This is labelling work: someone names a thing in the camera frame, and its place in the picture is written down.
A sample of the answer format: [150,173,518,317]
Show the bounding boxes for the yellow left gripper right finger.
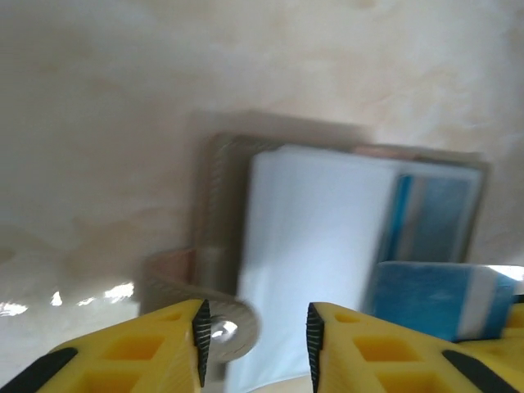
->
[306,301,524,393]

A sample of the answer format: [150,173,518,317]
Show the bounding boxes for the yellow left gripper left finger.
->
[0,298,212,393]

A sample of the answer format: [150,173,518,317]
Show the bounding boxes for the blue credit card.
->
[365,260,517,344]
[380,171,483,263]

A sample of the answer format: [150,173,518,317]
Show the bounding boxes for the grey card holder wallet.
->
[141,133,492,388]

